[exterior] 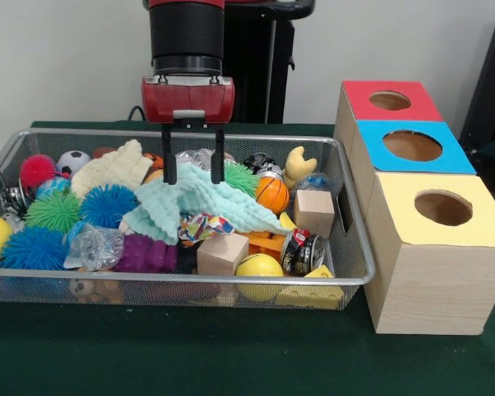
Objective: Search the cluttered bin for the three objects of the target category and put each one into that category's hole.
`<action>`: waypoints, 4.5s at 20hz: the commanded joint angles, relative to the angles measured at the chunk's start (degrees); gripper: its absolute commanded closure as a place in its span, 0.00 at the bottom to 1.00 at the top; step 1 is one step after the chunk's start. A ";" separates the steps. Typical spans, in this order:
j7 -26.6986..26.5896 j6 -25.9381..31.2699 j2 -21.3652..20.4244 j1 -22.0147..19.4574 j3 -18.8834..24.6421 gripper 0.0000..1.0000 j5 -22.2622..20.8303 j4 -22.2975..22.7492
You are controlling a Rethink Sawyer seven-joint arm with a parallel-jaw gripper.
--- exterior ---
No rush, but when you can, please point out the purple knobbly rubber toy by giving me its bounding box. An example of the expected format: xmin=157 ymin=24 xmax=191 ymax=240
xmin=114 ymin=233 xmax=178 ymax=274

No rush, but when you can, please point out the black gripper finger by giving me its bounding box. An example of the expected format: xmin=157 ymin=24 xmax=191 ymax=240
xmin=210 ymin=128 xmax=226 ymax=185
xmin=160 ymin=123 xmax=177 ymax=186

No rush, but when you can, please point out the wooden box with three holes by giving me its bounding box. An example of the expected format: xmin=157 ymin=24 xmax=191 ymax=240
xmin=333 ymin=80 xmax=495 ymax=336

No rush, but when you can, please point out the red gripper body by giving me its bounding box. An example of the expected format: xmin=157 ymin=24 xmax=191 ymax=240
xmin=141 ymin=75 xmax=236 ymax=127

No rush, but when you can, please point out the yellow smiley face ball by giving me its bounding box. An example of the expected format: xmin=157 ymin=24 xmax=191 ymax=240
xmin=234 ymin=253 xmax=285 ymax=301

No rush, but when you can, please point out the black and white soccer ball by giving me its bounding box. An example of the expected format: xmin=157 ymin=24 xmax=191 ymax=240
xmin=56 ymin=150 xmax=92 ymax=177

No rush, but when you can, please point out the small blue spiky ball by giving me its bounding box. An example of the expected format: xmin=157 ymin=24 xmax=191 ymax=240
xmin=78 ymin=183 xmax=139 ymax=230

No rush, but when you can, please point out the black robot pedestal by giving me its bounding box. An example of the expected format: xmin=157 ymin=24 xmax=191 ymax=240
xmin=222 ymin=0 xmax=317 ymax=124

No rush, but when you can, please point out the pink spiky ball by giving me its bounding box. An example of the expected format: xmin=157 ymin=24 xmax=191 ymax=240
xmin=19 ymin=154 xmax=58 ymax=190

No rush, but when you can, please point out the small bright dotted fabric scrunchie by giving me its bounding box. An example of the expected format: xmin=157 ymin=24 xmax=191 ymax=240
xmin=177 ymin=213 xmax=236 ymax=248

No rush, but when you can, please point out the cream white cloth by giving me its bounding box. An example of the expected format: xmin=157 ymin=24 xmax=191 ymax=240
xmin=70 ymin=139 xmax=153 ymax=198

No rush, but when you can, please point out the shallow wire mesh bin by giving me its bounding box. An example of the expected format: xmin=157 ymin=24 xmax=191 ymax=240
xmin=0 ymin=127 xmax=377 ymax=310

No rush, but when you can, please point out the mint green cloth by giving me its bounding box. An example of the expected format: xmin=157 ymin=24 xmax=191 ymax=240
xmin=122 ymin=164 xmax=292 ymax=245

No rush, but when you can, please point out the large blue spiky ball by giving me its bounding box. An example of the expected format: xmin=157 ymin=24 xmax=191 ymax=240
xmin=0 ymin=226 xmax=69 ymax=271

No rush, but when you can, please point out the crushed clear plastic bottle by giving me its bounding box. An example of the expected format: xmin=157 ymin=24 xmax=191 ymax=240
xmin=64 ymin=224 xmax=125 ymax=271

